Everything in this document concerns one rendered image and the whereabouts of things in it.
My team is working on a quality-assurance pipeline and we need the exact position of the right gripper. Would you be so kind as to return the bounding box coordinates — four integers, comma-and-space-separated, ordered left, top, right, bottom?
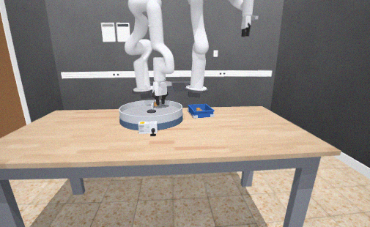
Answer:
152, 81, 169, 105

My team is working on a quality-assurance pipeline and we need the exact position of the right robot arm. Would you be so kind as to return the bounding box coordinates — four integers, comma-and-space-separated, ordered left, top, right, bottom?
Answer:
125, 0, 174, 92

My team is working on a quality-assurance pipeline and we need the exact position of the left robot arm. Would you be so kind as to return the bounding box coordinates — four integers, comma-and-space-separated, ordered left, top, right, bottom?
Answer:
186, 0, 258, 91

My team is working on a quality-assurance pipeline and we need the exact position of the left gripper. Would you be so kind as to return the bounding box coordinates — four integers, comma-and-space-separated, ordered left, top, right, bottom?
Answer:
241, 15, 251, 37

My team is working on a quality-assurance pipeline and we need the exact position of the blue open-top crate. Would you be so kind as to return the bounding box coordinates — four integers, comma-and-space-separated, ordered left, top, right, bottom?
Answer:
188, 104, 215, 118

